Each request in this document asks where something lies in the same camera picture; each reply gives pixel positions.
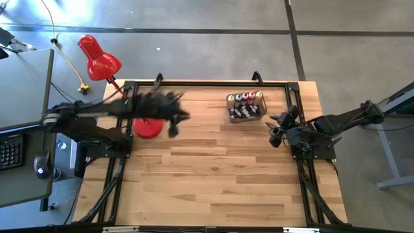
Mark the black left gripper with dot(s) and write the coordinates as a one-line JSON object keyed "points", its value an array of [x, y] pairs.
{"points": [[160, 106]]}

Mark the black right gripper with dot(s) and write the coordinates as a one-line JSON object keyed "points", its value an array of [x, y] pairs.
{"points": [[297, 136]]}

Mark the grey translucent plastic bin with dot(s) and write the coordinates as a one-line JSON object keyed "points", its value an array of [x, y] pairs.
{"points": [[263, 111]]}

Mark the large yellow food coloring bottle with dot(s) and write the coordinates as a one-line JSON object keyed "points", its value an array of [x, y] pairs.
{"points": [[258, 96], [230, 101]]}

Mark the large red food coloring bottle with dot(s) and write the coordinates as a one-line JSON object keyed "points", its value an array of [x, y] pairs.
{"points": [[251, 97], [244, 98]]}

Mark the large green food coloring bottle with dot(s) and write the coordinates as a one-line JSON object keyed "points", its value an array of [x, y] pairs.
{"points": [[238, 100]]}

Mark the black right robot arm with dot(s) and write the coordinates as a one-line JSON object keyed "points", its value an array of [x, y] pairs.
{"points": [[343, 121]]}

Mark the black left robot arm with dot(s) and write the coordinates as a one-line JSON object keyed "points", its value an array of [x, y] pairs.
{"points": [[97, 111]]}

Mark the red desk lamp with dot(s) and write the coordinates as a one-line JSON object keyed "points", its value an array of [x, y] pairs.
{"points": [[100, 64]]}

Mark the grey metal table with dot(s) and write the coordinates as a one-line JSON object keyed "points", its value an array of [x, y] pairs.
{"points": [[394, 182]]}

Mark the black computer mouse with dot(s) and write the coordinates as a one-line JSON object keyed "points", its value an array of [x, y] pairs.
{"points": [[42, 163]]}

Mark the grey office desk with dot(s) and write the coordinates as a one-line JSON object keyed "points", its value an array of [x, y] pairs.
{"points": [[22, 87]]}

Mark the black keyboard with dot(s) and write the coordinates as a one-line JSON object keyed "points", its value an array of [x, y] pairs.
{"points": [[11, 152]]}

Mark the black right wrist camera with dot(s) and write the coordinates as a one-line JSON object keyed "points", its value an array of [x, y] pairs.
{"points": [[293, 111]]}

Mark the black frame clamp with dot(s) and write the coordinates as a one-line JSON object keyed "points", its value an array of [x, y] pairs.
{"points": [[257, 77], [158, 79]]}

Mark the black table rig frame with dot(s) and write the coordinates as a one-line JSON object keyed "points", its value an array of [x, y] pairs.
{"points": [[210, 83]]}

